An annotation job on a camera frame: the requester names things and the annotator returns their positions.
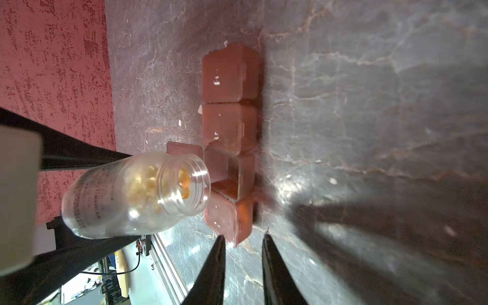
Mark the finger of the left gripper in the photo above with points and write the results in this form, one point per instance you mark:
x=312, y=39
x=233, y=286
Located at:
x=60, y=151
x=49, y=271

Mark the small clear orange-cap bottle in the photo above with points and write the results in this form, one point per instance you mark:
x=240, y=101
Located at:
x=139, y=195

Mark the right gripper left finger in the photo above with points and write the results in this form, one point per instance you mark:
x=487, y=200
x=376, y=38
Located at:
x=209, y=285

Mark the brown weekly pill organizer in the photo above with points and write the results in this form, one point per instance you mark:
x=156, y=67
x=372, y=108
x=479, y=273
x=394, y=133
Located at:
x=230, y=84

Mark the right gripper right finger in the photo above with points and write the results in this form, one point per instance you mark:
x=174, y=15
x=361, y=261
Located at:
x=279, y=286

